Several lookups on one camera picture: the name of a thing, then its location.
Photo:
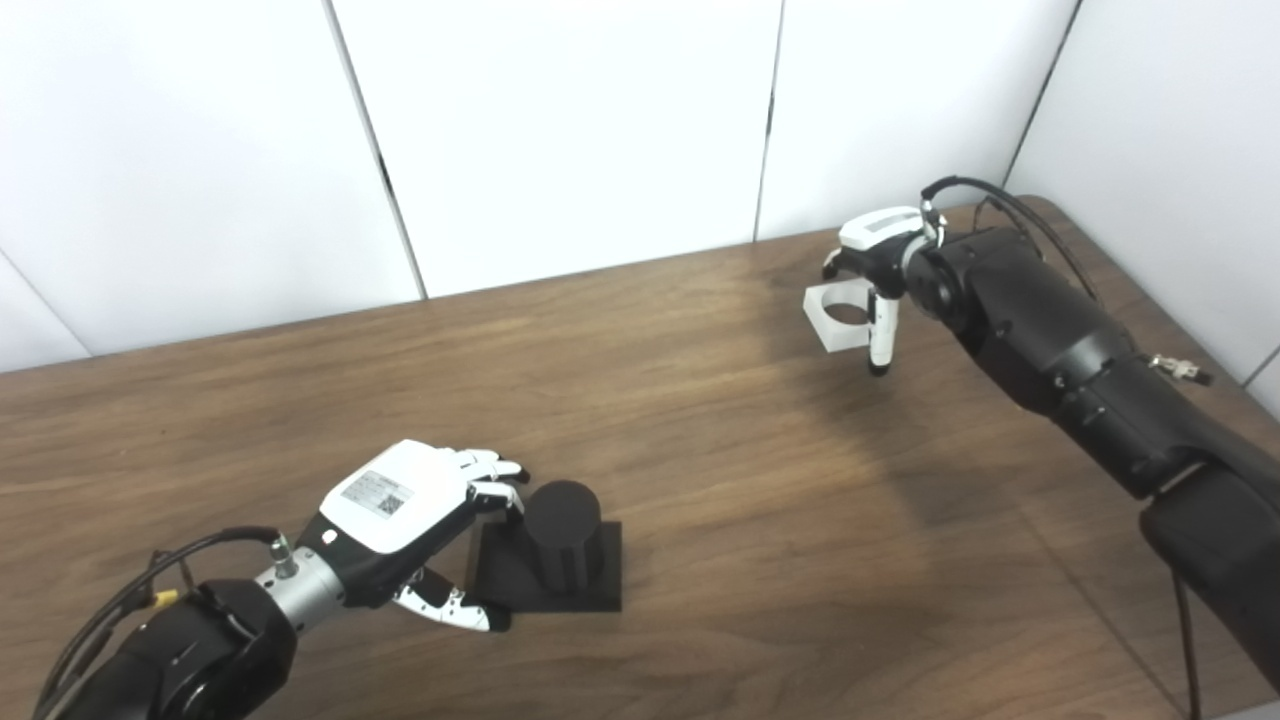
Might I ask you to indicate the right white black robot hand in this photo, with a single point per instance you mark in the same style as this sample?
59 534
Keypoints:
885 235

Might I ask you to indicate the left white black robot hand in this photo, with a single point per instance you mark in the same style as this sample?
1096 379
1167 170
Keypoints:
390 500

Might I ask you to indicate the white square piece with hole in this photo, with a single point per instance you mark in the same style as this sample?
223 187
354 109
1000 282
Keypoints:
815 310

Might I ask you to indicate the black cylinder peg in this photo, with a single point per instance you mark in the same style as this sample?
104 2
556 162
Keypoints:
563 520

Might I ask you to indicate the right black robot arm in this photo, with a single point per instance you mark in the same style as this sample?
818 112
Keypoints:
1050 330

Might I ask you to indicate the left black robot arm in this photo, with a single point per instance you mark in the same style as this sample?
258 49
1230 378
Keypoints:
200 650

